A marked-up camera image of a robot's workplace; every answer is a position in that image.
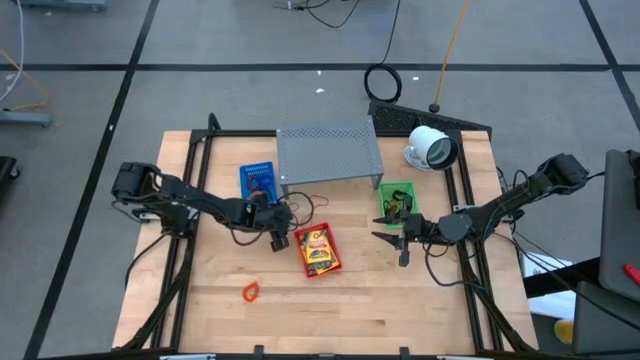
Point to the black floor object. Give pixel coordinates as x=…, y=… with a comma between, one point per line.
x=7, y=172

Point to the grey perforated metal riser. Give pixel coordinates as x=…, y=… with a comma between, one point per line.
x=327, y=152

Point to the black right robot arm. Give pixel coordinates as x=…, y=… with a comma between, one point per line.
x=500, y=205

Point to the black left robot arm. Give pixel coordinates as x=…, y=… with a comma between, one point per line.
x=200, y=202

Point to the grey cart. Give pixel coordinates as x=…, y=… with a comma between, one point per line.
x=620, y=225

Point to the green plastic basket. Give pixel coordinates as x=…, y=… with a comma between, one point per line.
x=385, y=187

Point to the yellow rubber band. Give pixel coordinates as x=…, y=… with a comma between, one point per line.
x=389, y=202

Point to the black aluminium table frame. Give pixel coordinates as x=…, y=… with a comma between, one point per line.
x=235, y=133

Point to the grey floor base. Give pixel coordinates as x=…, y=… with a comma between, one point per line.
x=65, y=4
x=25, y=118

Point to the white sheet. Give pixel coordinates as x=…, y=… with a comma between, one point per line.
x=550, y=300

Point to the black perforated panel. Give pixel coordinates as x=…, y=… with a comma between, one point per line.
x=400, y=117

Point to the blue plastic basket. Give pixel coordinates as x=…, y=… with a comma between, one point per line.
x=245, y=172

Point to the yellow crayon box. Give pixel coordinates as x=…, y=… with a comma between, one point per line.
x=315, y=247
x=327, y=269

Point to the yellow object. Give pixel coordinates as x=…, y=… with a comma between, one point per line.
x=564, y=332

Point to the grey cabinet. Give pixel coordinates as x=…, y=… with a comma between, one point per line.
x=605, y=320

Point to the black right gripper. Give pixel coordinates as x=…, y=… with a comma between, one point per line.
x=417, y=227

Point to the red plastic basket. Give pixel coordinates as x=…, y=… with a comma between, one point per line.
x=320, y=226

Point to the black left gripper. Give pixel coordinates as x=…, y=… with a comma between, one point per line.
x=272, y=220

